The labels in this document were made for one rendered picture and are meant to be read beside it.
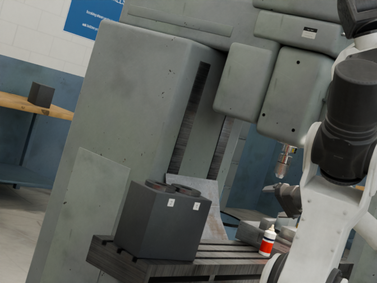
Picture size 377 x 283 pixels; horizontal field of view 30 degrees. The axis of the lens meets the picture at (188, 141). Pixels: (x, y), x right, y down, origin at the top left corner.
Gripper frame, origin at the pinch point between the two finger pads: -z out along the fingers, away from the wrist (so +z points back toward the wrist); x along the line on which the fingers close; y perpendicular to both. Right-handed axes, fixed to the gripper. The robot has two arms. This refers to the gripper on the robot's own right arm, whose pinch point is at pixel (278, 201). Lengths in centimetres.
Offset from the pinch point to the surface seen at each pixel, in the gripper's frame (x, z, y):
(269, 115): 20.0, -7.4, -22.3
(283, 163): 3.3, -8.9, -18.2
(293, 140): 11.5, 1.5, -18.0
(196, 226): 16.2, 1.4, 32.2
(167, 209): 27.6, 4.3, 39.0
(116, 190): 20, -61, 13
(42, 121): -7, -463, -185
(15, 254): -38, -288, -22
